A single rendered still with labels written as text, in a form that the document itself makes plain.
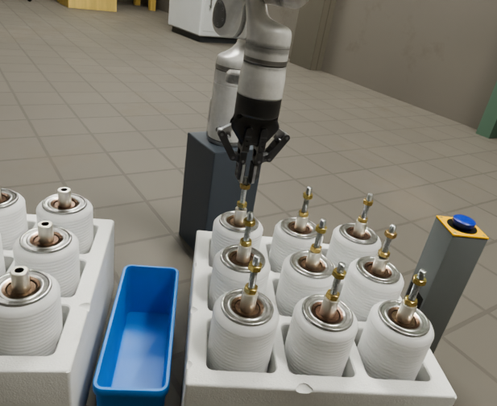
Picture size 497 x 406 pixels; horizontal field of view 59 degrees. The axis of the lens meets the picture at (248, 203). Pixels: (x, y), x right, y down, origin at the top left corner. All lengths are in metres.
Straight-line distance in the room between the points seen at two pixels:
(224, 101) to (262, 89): 0.32
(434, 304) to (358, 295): 0.22
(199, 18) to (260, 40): 3.92
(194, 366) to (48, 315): 0.21
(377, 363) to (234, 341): 0.22
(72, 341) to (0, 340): 0.09
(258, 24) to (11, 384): 0.60
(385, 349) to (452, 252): 0.27
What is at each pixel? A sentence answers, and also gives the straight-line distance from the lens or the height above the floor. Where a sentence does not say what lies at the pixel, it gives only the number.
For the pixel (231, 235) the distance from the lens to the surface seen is 0.80.
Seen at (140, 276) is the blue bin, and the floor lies 0.10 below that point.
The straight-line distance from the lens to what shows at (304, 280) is 0.72.
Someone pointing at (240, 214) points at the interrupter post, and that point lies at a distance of 0.81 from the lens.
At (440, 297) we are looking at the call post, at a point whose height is 0.17.
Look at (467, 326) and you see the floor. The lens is 1.22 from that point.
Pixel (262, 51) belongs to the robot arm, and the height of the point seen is 0.57.
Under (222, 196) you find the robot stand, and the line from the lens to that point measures 1.07.
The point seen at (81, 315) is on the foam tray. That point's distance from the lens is 0.72.
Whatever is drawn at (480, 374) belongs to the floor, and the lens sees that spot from 1.10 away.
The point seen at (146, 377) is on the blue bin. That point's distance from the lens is 0.87.
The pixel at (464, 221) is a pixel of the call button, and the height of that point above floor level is 0.33.
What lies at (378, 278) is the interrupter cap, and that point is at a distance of 0.77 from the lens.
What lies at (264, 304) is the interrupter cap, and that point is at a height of 0.25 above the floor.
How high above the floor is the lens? 0.67
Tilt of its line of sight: 27 degrees down
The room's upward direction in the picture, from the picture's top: 10 degrees clockwise
